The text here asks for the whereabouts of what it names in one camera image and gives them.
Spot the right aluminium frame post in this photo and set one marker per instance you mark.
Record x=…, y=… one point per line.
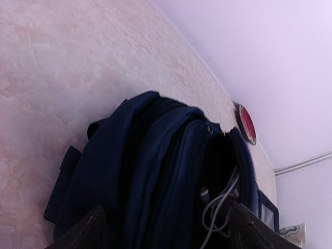
x=303, y=164

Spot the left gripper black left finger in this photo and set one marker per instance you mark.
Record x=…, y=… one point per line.
x=90, y=232

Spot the beige ceramic mug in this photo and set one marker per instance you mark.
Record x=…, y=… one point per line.
x=295, y=234

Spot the red floral round dish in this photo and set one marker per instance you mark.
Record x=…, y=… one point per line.
x=246, y=124

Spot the navy blue backpack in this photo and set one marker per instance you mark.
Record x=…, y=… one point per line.
x=146, y=166

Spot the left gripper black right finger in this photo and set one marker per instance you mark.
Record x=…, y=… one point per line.
x=247, y=231

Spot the white charger with cable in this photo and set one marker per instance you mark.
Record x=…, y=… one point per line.
x=216, y=213

